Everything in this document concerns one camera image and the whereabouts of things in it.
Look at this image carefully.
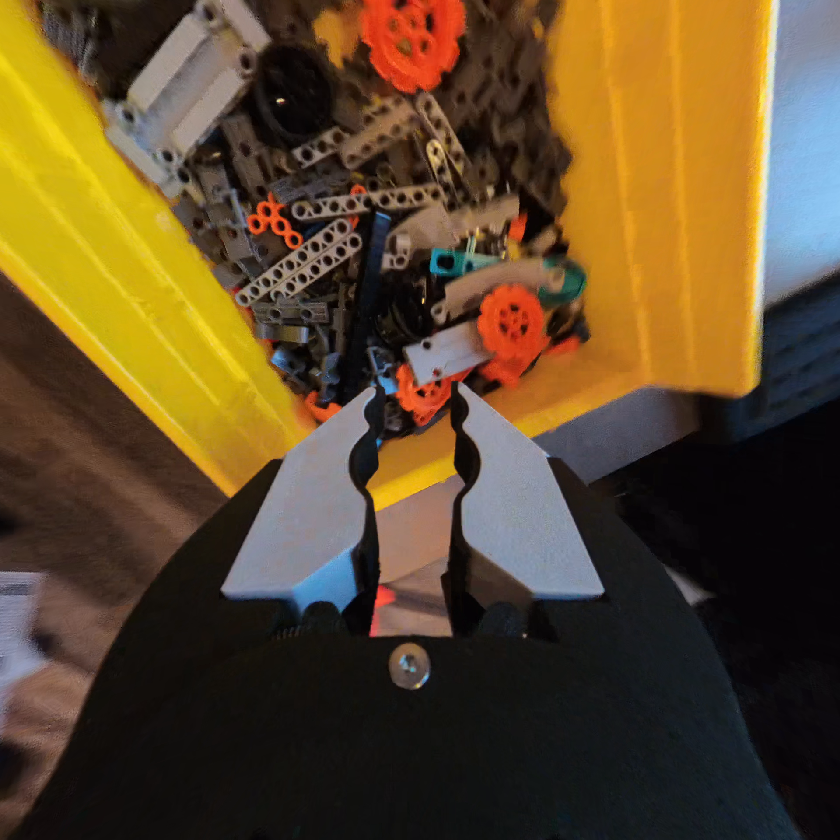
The pile of building block parts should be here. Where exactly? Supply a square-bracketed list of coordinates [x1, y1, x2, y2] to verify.
[40, 0, 592, 421]

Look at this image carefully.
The black crate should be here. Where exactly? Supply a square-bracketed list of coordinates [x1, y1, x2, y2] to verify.
[696, 269, 840, 441]

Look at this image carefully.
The large orange gear wheel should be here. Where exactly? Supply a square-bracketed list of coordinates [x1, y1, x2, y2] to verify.
[361, 0, 467, 93]

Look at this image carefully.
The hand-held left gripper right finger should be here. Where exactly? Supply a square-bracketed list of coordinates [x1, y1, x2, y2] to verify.
[449, 382, 605, 620]

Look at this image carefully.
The yellow plastic bin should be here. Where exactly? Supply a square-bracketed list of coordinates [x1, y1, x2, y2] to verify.
[0, 0, 782, 493]

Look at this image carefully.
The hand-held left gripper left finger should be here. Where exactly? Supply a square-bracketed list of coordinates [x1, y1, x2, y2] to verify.
[224, 386, 385, 620]

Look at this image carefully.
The small orange gear wheel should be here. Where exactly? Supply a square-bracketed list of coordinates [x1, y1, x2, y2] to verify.
[476, 285, 552, 375]

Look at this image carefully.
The grey desk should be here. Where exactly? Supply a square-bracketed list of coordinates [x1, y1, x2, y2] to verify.
[368, 388, 703, 637]

